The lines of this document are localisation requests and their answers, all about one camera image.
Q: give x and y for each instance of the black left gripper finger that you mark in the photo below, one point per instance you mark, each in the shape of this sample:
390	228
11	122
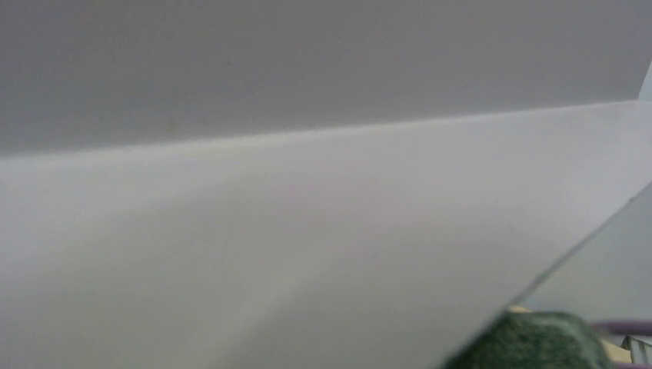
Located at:
535	340

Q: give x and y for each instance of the lilac music stand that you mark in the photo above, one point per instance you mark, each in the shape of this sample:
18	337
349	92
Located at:
302	184

